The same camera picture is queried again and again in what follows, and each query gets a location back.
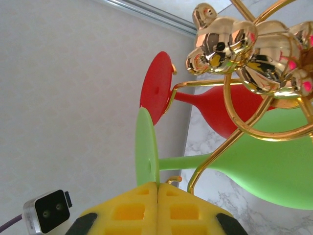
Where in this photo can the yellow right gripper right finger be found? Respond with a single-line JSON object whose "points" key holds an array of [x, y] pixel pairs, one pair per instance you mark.
{"points": [[185, 213]]}

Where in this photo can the red wine glass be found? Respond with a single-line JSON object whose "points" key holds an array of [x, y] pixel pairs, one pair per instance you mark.
{"points": [[156, 80]]}

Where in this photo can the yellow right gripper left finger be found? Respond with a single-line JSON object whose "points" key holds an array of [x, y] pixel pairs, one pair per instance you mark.
{"points": [[127, 213]]}

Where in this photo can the green wine glass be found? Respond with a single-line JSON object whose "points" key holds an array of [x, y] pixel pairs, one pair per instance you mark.
{"points": [[269, 166]]}

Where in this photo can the aluminium frame rail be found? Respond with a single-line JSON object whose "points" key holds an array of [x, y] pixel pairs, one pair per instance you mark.
{"points": [[156, 15]]}

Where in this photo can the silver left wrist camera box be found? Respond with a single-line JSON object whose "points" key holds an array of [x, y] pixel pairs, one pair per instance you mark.
{"points": [[49, 210]]}

